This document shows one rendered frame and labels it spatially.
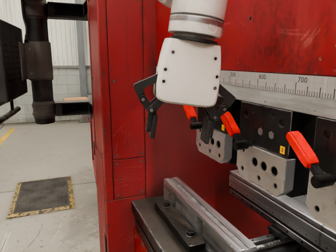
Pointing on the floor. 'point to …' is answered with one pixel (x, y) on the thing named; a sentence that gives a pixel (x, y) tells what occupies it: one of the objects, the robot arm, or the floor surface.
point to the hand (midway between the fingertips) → (179, 133)
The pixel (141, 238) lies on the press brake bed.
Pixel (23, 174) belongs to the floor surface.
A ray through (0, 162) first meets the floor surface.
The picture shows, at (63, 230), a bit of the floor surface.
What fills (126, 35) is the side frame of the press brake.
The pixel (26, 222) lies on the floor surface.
